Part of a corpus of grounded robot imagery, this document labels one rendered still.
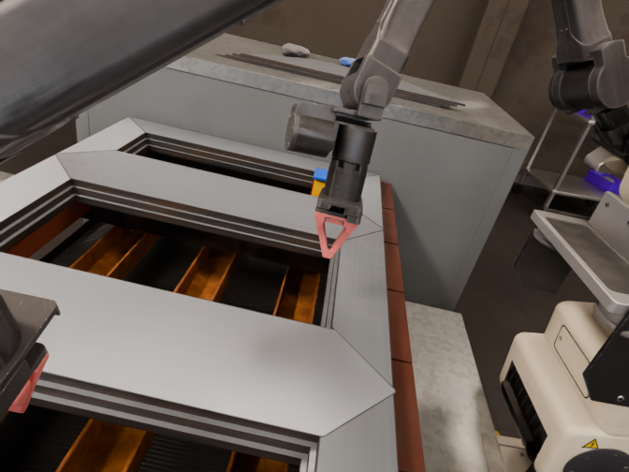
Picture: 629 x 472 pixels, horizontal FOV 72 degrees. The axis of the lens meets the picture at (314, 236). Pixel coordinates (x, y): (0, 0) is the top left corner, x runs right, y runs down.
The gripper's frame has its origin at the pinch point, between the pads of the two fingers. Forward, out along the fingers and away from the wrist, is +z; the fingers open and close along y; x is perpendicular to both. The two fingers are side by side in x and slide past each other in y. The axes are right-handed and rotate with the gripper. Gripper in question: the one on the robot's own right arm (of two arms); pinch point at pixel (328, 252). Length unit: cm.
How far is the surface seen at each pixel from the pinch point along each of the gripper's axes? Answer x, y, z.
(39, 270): -40.2, 9.1, 9.8
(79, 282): -34.0, 9.6, 10.0
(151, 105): -59, -61, -12
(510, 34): 106, -323, -110
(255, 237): -14.6, -18.5, 6.3
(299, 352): -0.7, 12.3, 10.9
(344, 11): -28, -334, -102
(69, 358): -27.0, 21.9, 13.1
